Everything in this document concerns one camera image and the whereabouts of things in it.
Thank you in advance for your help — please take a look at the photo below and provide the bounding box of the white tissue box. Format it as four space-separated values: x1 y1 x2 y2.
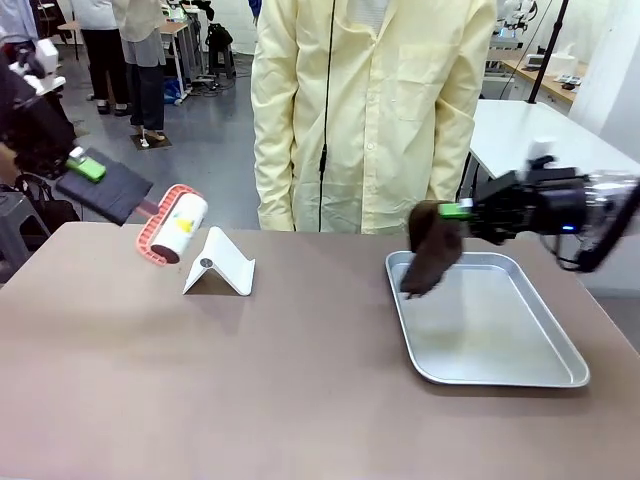
553 42 581 76

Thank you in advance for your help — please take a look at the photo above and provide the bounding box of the dark brown cloth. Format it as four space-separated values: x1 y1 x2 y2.
399 199 464 300

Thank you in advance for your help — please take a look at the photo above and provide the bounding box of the black stand pole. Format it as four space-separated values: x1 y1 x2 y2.
529 0 571 104

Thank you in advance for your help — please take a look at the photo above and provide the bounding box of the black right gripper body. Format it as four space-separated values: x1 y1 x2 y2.
524 155 595 237

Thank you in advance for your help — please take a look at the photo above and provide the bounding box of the person in yellow shirt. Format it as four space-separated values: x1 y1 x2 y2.
251 0 497 235

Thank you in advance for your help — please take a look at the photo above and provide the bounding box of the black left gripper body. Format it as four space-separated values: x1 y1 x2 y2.
0 49 77 177

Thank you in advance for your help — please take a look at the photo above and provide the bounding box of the thin black microphone cable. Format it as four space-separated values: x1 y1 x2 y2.
317 0 335 233

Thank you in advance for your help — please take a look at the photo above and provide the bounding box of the bystander in light shirt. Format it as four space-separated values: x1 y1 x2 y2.
0 0 40 49

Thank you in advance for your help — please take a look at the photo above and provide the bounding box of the blue object on floor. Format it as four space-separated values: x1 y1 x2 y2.
162 79 184 107

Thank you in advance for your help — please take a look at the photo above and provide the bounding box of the wooden desk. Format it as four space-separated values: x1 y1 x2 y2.
499 57 577 107

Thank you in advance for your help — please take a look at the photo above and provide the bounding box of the person's right forearm yellow sleeve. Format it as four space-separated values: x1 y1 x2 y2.
251 109 300 233

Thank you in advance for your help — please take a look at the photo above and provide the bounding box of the black backpack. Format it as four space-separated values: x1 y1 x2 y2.
13 173 82 237

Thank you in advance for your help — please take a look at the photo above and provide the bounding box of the bystander with beige top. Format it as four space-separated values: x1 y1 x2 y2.
112 0 170 147

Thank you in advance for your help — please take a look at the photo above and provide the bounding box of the white folded roller stand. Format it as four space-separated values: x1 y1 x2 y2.
182 226 256 297

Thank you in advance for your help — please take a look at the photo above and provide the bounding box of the black stool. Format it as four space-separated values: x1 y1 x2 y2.
205 22 236 80

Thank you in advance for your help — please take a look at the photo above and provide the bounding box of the silver metal tray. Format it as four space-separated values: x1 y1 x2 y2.
384 251 591 389

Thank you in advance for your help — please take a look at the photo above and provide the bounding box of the white background lab equipment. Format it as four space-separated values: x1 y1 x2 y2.
492 0 539 39

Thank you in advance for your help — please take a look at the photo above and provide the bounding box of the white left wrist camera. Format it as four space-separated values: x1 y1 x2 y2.
33 38 68 97

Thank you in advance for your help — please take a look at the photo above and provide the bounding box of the grey plastic stool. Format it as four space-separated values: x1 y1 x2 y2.
0 191 52 284

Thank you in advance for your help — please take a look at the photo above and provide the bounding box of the pink lint roller dark handle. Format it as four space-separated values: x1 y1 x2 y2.
54 162 209 269

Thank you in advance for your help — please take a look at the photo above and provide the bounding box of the bystander with black trousers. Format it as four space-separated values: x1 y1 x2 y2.
79 0 132 116

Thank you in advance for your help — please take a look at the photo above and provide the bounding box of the person's left forearm yellow sleeve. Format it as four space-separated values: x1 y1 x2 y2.
426 94 477 202

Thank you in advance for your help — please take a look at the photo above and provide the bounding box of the background desk with metal legs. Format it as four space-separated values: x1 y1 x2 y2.
158 19 206 101

